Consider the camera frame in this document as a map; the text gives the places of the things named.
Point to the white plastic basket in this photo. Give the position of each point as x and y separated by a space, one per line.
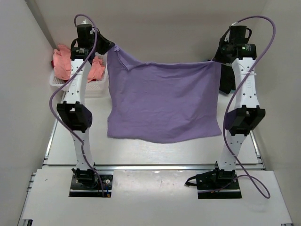
98 81

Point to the folded black t shirt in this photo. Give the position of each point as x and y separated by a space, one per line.
227 79

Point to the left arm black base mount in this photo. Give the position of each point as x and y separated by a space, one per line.
85 183

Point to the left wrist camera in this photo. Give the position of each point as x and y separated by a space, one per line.
85 22

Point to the aluminium rail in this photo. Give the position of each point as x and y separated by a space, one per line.
258 166

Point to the salmon pink t shirt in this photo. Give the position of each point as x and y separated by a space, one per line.
62 65

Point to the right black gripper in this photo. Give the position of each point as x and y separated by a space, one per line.
217 57

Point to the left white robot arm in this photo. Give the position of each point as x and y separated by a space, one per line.
72 110

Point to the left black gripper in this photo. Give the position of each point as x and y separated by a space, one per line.
107 45

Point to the purple t shirt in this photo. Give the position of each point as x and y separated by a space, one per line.
162 103

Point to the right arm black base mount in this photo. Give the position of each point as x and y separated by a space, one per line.
216 184

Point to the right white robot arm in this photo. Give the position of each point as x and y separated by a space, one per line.
246 114

